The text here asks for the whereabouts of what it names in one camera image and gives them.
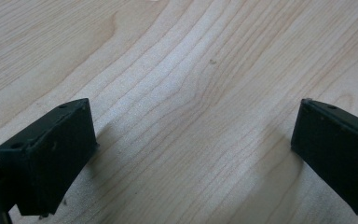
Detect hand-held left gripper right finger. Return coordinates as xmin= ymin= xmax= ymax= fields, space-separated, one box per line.
xmin=290 ymin=98 xmax=358 ymax=217

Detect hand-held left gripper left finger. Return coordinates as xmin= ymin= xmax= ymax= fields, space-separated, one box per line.
xmin=0 ymin=97 xmax=100 ymax=217

